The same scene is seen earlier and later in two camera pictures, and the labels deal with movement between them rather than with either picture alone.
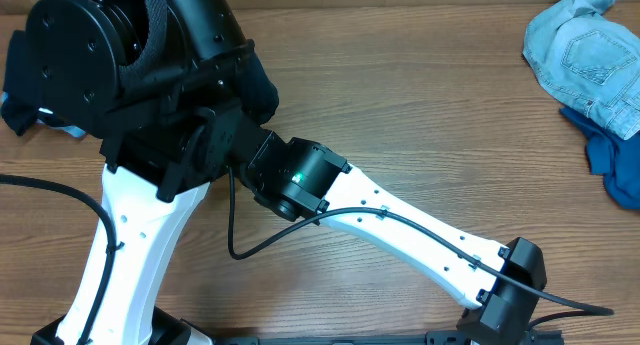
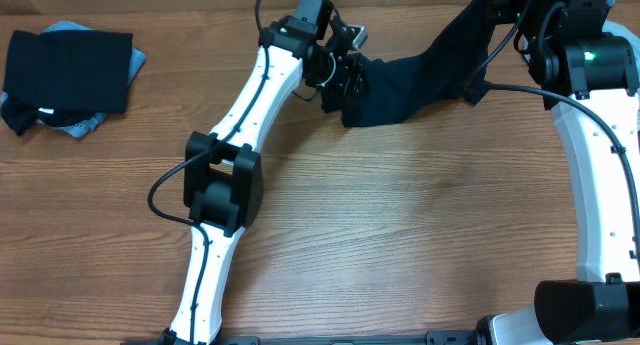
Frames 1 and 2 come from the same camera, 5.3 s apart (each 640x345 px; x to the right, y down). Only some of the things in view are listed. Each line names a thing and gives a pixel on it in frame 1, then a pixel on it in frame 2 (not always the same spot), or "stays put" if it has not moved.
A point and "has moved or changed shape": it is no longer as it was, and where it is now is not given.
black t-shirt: (258, 95) has moved or changed shape
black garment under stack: (20, 118) stays put
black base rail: (439, 337) stays put
